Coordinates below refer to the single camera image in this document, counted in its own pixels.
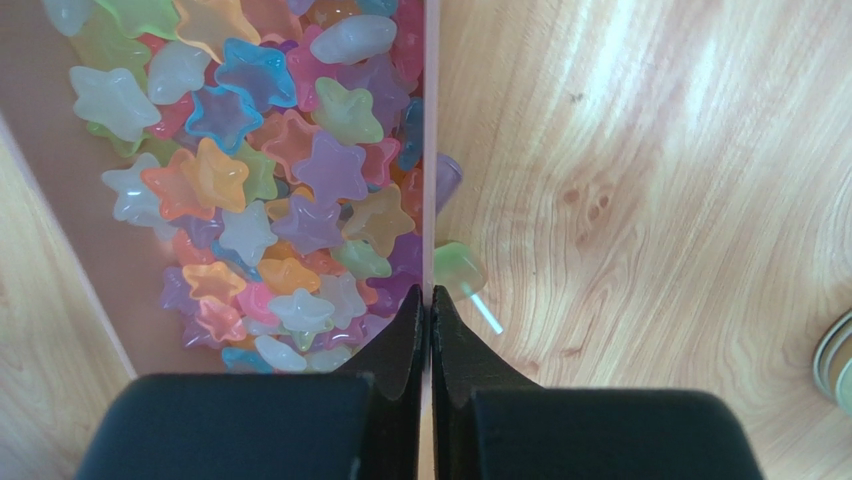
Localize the green lollipop on table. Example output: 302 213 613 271
433 241 504 335

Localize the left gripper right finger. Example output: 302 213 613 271
431 286 541 479

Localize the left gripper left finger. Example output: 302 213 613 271
343 285 426 479

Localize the pink tray of gummy candies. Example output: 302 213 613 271
1 1 439 375

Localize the purple star candy on table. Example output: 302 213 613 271
435 153 463 214

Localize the gold metal jar lid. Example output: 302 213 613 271
812 310 851 417

